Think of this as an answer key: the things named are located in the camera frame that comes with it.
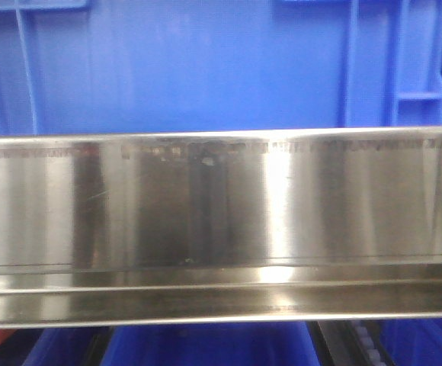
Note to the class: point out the blue bin lower shelf left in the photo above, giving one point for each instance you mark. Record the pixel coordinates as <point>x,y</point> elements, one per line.
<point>61,346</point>

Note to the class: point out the blue bin lower shelf right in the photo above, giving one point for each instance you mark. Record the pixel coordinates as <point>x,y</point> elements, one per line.
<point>413,341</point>

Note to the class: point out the blue plastic bin shelf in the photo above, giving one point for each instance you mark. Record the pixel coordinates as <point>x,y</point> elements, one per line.
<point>166,66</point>

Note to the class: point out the stainless steel shelf front rail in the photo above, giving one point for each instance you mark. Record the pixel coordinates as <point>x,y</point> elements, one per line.
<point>217,227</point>

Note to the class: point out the black lower shelf divider rail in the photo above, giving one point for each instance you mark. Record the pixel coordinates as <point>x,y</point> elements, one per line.
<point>348,342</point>

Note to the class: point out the blue bin lower shelf middle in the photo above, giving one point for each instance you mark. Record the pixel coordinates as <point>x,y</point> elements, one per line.
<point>272,343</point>

